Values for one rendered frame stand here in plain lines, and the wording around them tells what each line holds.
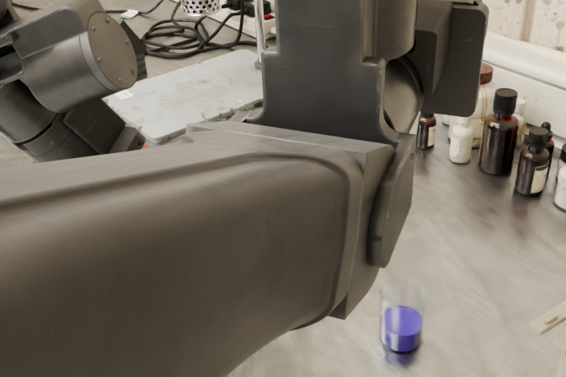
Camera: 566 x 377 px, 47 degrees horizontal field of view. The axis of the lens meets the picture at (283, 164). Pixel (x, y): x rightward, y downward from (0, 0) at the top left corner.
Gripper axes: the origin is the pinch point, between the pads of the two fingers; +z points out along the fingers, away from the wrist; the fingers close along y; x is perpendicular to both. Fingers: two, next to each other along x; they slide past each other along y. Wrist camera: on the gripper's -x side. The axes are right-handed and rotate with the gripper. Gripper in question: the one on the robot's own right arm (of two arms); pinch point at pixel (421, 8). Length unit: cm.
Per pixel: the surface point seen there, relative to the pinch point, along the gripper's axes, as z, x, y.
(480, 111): 38.0, 25.9, -2.0
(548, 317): -6.4, 19.5, -11.6
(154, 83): 43, 31, 52
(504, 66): 47, 23, -4
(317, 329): -1.0, 32.3, 7.8
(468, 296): 8.3, 32.2, -5.3
